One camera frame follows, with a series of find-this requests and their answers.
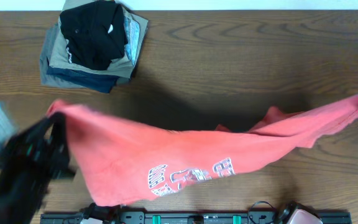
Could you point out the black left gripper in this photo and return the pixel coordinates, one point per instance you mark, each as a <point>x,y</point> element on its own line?
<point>36,150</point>

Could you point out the coral red t-shirt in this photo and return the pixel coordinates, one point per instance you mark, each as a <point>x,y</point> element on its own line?
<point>123,161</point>

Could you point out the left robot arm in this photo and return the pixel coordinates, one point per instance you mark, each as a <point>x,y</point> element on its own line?
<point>20,201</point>

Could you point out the dark blue folded garment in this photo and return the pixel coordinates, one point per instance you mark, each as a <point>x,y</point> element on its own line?
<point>101,83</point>

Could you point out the khaki folded garment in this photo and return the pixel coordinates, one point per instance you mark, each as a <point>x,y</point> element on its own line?
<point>121,67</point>

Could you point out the grey folded garment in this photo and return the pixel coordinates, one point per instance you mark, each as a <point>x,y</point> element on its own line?
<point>45,55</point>

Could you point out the black folded shirt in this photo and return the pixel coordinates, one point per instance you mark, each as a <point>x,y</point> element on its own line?
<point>95,34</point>

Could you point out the light blue folded garment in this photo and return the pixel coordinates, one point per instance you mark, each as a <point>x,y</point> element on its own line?
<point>132,30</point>

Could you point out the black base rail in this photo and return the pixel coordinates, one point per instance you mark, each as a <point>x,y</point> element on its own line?
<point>125,215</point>

